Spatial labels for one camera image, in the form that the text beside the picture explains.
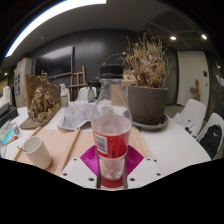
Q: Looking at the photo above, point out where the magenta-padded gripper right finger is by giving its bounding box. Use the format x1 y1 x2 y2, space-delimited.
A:
122 144 164 190

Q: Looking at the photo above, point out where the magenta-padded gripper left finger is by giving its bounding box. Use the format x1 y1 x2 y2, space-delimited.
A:
59 144 102 190

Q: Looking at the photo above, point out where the clear bottle with red label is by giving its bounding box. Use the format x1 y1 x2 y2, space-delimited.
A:
90 64 133 181

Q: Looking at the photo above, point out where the grey plant saucer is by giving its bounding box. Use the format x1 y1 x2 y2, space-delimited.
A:
131 113 170 132

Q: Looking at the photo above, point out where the spread newspaper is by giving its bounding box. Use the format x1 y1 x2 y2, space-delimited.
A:
57 101 98 132

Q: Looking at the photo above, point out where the white mug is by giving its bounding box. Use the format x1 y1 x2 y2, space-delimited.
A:
21 135 53 170

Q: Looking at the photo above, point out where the dried plant in grey pot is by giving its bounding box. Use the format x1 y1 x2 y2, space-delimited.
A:
121 31 169 126

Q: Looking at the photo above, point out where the white papers stack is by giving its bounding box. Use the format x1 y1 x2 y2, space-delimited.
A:
173 112 195 131

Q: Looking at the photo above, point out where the green spray bottle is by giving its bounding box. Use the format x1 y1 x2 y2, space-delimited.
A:
59 83 70 108

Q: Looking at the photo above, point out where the white chair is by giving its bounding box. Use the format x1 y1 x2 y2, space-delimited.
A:
196 112 224 160
179 98 208 136
77 86 98 102

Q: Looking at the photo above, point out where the glass pitcher with black lid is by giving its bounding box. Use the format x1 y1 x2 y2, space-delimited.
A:
86 79 98 104

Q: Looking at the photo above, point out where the golden sculpture on wooden base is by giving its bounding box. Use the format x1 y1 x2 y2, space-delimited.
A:
19 70 63 130

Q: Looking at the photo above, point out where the black backpack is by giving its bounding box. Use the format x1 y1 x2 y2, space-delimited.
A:
198 124 223 159

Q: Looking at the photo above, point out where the wooden easel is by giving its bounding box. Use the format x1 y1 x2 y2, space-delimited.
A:
69 65 87 101

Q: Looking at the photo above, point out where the brown cardboard box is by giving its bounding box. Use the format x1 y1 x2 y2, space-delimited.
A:
121 69 138 98

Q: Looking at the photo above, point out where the colourful painting sheet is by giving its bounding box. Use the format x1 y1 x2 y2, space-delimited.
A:
0 119 23 147

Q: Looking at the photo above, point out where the black box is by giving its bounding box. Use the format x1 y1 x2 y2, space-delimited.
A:
0 102 19 128

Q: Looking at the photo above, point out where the white shelf unit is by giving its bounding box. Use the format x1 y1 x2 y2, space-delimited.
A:
13 58 33 108

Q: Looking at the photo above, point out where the long ceiling light panel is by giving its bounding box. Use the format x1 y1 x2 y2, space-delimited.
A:
4 0 108 58

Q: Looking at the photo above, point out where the black wall screen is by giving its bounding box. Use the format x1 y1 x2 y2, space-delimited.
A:
34 45 74 79

